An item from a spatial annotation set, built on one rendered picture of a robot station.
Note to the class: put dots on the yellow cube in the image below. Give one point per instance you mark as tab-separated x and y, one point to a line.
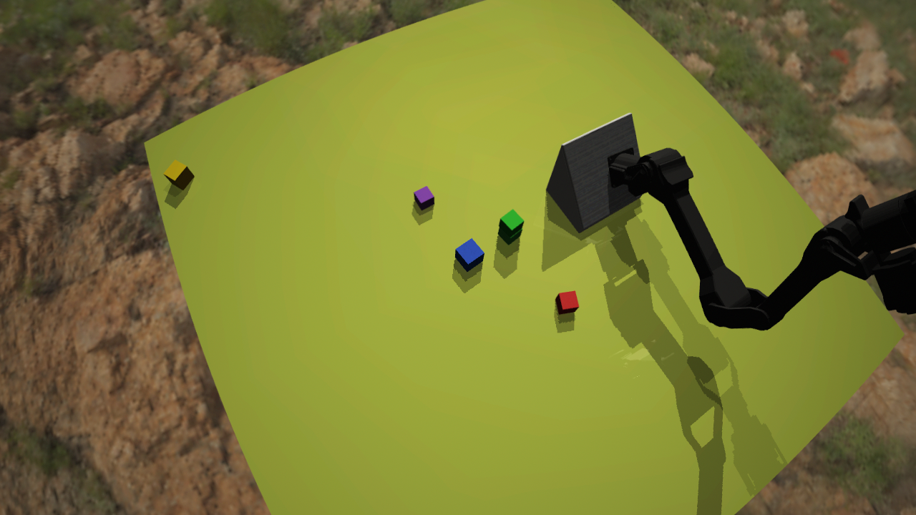
179	175

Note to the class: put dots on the green block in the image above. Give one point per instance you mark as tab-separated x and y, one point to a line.
511	223
508	239

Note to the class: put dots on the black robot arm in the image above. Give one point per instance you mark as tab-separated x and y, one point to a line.
725	300

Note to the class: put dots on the small purple block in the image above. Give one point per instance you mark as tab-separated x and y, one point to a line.
423	198

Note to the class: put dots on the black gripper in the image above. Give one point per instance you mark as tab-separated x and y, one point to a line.
907	206

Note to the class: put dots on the blue cube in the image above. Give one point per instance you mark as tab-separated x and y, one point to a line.
469	254

